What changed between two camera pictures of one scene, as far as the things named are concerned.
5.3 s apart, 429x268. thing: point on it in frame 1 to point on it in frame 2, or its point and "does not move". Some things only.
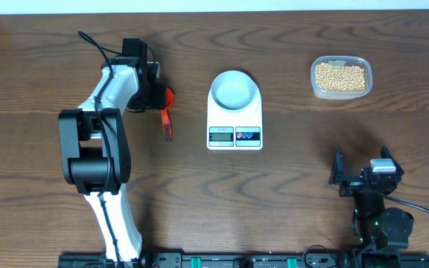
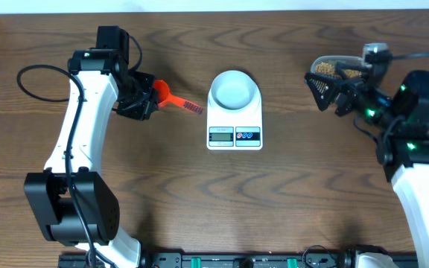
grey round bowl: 233,89 does not move
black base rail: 214,260 does not move
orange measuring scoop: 165,115 to 165,97
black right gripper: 337,173 to 335,87
